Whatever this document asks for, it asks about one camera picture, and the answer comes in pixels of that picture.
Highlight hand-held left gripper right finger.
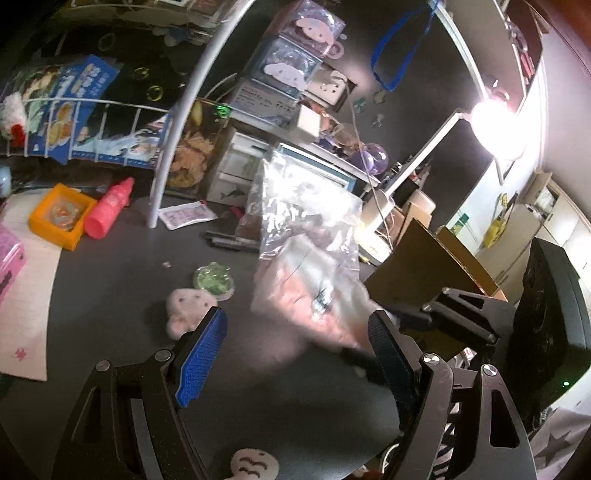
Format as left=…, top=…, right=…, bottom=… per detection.
left=367, top=310, right=539, bottom=480

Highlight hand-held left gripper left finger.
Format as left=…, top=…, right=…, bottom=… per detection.
left=51, top=305, right=228, bottom=480

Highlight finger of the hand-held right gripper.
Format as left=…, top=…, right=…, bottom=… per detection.
left=339, top=346, right=384, bottom=386
left=392, top=286, right=515, bottom=344

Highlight brown cardboard box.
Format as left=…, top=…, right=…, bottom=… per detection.
left=362, top=218, right=509, bottom=361

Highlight clear bag with tape roll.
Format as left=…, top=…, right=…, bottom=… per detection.
left=249, top=233, right=393, bottom=352

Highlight small pink plush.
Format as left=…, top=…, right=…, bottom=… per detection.
left=165, top=287, right=219, bottom=341

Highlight green round jelly toy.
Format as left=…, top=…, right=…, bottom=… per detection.
left=193, top=261, right=236, bottom=302

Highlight green bottle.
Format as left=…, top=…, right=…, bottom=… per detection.
left=450, top=212, right=474, bottom=245

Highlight yellow bag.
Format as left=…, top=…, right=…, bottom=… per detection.
left=482, top=191, right=518, bottom=250

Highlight beige cabinet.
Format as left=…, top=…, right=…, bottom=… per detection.
left=475, top=171, right=591, bottom=296

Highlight black pen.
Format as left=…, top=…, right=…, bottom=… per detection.
left=203, top=229, right=259, bottom=252

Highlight grey star print cloth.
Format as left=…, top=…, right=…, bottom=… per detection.
left=529, top=406, right=591, bottom=480

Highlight small white sachet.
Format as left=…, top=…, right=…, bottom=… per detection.
left=158, top=200, right=219, bottom=230

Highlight pink plastic bottle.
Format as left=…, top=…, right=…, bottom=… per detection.
left=84, top=176, right=136, bottom=240

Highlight large clear plastic bag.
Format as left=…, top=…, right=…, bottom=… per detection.
left=245, top=152, right=363, bottom=259

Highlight orange square box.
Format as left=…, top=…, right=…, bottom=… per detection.
left=28, top=183, right=98, bottom=251

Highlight white paper sheet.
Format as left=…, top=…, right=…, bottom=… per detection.
left=0, top=189, right=70, bottom=381

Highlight purple clear ball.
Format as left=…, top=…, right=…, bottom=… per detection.
left=353, top=142, right=390, bottom=178

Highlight white mini drawer unit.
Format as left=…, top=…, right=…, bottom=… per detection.
left=208, top=131, right=271, bottom=206

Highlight white desk lamp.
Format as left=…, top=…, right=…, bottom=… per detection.
left=358, top=88, right=529, bottom=241

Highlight blue framed board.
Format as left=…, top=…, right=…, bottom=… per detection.
left=274, top=141, right=358, bottom=195

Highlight clear jar of brown pieces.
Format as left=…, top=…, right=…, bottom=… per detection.
left=161, top=99, right=232, bottom=192

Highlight pink card box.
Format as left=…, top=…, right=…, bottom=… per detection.
left=0, top=224, right=26, bottom=308

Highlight white adapter box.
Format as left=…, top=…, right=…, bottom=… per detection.
left=295, top=106, right=324, bottom=141

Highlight clear labelled box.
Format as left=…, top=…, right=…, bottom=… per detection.
left=226, top=78, right=301, bottom=130

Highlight white overhead shelf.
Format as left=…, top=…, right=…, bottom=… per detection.
left=434, top=0, right=546, bottom=116

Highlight black plush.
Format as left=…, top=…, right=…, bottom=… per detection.
left=106, top=60, right=185, bottom=139

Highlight blue picture card packs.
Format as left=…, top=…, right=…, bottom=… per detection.
left=23, top=55, right=121, bottom=164

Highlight blue character display box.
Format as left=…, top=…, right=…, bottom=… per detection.
left=247, top=37, right=324, bottom=100

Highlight white red small plush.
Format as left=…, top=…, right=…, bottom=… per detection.
left=0, top=92, right=28, bottom=148

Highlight pink character display box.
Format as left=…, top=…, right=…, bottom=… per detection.
left=277, top=0, right=347, bottom=58

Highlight white wire rack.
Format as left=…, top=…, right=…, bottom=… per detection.
left=0, top=0, right=259, bottom=229

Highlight white wall socket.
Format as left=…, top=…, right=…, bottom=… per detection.
left=307, top=69, right=358, bottom=114

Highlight blue lanyard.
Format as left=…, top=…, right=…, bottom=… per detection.
left=372, top=0, right=439, bottom=93

